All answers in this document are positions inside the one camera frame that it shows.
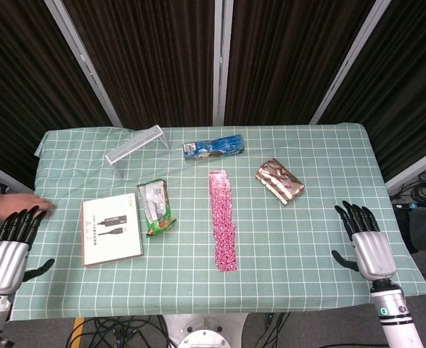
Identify green snack bag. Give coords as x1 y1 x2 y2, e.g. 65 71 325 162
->
136 178 178 239

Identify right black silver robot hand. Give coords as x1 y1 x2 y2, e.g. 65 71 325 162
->
331 201 398 283

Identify gold red snack package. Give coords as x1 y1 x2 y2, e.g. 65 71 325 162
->
255 158 306 206

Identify blue cookie package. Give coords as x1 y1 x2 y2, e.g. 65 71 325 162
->
182 134 245 163

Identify green checked tablecloth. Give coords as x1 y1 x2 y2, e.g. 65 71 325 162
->
9 123 426 322

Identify white partition post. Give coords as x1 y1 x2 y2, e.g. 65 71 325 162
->
0 157 36 193
212 0 234 127
385 143 426 195
309 0 393 125
44 0 123 128

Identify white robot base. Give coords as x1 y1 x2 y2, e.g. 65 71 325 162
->
163 313 250 348

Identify white cable product box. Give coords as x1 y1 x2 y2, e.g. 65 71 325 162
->
81 192 144 268

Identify dark pleated curtain panel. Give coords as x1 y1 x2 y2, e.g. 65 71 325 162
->
62 0 217 128
319 0 426 182
224 0 377 126
0 0 114 186

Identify white mesh metal rack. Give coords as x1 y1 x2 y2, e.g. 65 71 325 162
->
105 125 171 178

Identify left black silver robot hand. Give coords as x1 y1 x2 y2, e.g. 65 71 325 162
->
0 205 56 295

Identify bare person hand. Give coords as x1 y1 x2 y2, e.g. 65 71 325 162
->
0 183 57 215

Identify black floor cable bundle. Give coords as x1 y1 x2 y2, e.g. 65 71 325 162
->
390 162 426 210
67 314 172 348

